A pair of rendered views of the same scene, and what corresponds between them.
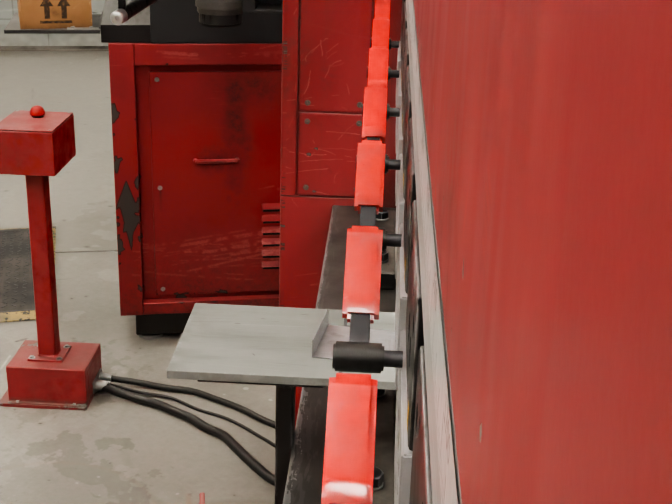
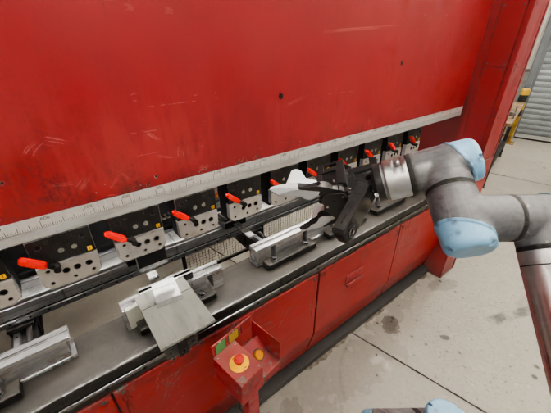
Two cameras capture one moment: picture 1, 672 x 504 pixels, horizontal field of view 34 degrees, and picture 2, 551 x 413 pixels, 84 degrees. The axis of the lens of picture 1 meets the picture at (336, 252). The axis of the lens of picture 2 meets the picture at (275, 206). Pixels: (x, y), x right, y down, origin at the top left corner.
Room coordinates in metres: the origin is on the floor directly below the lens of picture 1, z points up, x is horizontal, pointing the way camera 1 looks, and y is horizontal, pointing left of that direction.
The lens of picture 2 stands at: (1.35, 0.83, 1.80)
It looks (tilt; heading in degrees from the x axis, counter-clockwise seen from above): 29 degrees down; 230
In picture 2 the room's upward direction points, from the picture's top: straight up
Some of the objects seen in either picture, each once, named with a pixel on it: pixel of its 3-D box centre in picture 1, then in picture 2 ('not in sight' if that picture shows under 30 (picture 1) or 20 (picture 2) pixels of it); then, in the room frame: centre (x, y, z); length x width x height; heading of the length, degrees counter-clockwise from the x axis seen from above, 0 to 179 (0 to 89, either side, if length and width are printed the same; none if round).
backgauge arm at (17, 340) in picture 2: not in sight; (25, 314); (1.57, -0.50, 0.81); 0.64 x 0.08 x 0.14; 88
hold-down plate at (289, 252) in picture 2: not in sight; (290, 253); (0.53, -0.02, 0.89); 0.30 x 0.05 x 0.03; 178
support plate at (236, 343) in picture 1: (296, 343); (173, 309); (1.14, 0.04, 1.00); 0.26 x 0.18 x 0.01; 88
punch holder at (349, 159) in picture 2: not in sight; (341, 161); (0.16, -0.07, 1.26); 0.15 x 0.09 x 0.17; 178
